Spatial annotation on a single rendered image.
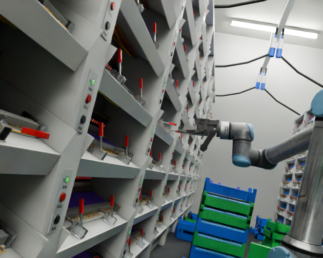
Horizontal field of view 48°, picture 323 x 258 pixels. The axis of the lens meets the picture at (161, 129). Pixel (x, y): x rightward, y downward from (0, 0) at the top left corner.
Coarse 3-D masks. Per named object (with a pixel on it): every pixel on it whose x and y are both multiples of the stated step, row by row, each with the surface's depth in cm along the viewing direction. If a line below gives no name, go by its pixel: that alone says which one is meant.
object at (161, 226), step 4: (160, 216) 268; (160, 220) 266; (164, 220) 267; (168, 220) 267; (160, 224) 249; (164, 224) 267; (168, 224) 266; (156, 228) 240; (160, 228) 248; (164, 228) 255; (156, 232) 207; (160, 232) 237; (156, 236) 220
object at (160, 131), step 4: (160, 112) 145; (160, 116) 145; (156, 124) 147; (164, 124) 206; (168, 124) 206; (156, 128) 151; (160, 128) 158; (172, 128) 205; (156, 132) 155; (160, 132) 162; (164, 132) 169; (172, 132) 204; (160, 136) 167; (164, 136) 174; (168, 136) 184; (172, 136) 204; (164, 140) 180; (168, 140) 190; (172, 140) 201
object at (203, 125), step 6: (198, 120) 182; (204, 120) 182; (210, 120) 184; (216, 120) 182; (198, 126) 182; (204, 126) 181; (210, 126) 183; (216, 126) 182; (204, 132) 180; (216, 132) 182
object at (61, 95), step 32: (64, 0) 69; (96, 0) 68; (0, 32) 71; (0, 64) 70; (32, 64) 68; (64, 64) 68; (96, 64) 72; (32, 96) 68; (64, 96) 67; (64, 160) 67; (0, 192) 66; (32, 192) 65; (32, 224) 64
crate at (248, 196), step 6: (204, 186) 226; (210, 186) 214; (216, 186) 214; (222, 186) 213; (216, 192) 213; (222, 192) 213; (228, 192) 213; (234, 192) 212; (240, 192) 212; (246, 192) 212; (252, 192) 211; (240, 198) 212; (246, 198) 211; (252, 198) 211
